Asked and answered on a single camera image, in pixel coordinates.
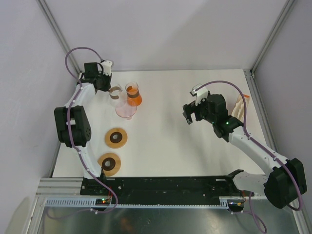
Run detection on white slotted cable duct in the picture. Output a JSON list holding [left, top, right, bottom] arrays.
[[45, 197, 229, 209]]

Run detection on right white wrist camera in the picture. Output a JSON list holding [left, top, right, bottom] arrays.
[[190, 84, 209, 106]]

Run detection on aluminium frame rail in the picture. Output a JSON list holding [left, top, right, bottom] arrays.
[[36, 177, 85, 198]]

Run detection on clear glass carafe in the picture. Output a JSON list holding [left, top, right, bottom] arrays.
[[109, 84, 122, 100]]

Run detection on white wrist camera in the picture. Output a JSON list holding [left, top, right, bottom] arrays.
[[100, 60, 113, 76], [190, 84, 209, 106]]

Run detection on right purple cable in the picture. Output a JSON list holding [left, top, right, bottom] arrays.
[[198, 80, 304, 234]]

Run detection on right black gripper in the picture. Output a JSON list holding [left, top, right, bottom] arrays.
[[183, 96, 216, 124]]

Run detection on white paper coffee filters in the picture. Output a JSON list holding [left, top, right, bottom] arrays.
[[231, 95, 245, 122]]

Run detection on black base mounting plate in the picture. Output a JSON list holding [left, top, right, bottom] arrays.
[[80, 175, 242, 204]]

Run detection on pink glass dripper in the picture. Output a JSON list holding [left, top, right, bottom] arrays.
[[115, 99, 137, 120]]

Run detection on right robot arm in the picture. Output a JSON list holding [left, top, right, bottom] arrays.
[[183, 94, 307, 210]]

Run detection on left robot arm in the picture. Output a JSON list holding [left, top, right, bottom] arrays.
[[54, 60, 113, 195]]

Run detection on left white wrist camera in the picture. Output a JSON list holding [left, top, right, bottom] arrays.
[[100, 60, 113, 76]]

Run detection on orange glass carafe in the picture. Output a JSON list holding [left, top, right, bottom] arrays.
[[125, 82, 142, 106]]

